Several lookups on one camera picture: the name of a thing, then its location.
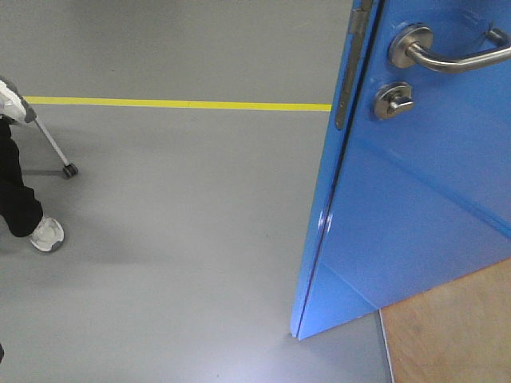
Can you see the silver thumb-turn lock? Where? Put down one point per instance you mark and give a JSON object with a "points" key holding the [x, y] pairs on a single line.
{"points": [[393, 99]]}

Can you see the silver latch plate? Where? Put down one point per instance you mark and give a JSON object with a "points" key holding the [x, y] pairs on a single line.
{"points": [[359, 23]]}

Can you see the seated person in white shirt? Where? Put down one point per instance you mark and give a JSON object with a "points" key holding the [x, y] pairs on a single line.
{"points": [[20, 209]]}

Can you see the blue door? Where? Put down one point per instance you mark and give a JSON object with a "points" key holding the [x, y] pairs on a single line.
{"points": [[408, 203]]}

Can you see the plywood base platform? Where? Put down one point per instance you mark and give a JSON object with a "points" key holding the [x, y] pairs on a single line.
{"points": [[456, 332]]}

